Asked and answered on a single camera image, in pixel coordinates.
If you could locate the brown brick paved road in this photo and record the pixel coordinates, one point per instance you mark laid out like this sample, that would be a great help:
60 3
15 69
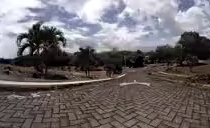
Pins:
126 106

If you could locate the pale concrete kerb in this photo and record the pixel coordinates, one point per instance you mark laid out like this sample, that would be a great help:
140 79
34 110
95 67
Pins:
173 74

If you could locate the tall palm tree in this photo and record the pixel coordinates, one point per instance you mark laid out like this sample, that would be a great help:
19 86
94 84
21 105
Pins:
41 40

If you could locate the row of dark trees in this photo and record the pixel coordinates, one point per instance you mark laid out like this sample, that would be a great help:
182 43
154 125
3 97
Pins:
193 46

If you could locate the curved white kerb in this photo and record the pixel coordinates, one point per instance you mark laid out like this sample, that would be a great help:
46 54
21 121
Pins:
59 82

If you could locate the white painted arrow marking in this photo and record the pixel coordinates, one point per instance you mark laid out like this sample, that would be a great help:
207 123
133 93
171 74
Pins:
134 83

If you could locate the small slender tree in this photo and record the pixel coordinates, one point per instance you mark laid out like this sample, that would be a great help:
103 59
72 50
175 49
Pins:
86 58

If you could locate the small dark bush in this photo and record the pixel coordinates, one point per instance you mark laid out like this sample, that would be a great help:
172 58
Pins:
110 69

